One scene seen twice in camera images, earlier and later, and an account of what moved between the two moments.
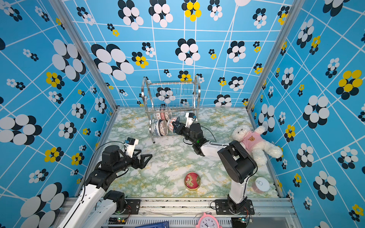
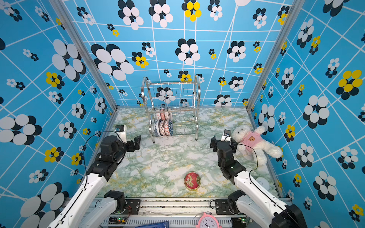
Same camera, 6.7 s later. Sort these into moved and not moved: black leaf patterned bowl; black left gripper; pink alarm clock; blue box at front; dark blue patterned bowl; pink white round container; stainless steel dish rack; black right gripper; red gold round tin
Moved: dark blue patterned bowl; black left gripper; black right gripper
Not moved: pink alarm clock; black leaf patterned bowl; stainless steel dish rack; pink white round container; blue box at front; red gold round tin
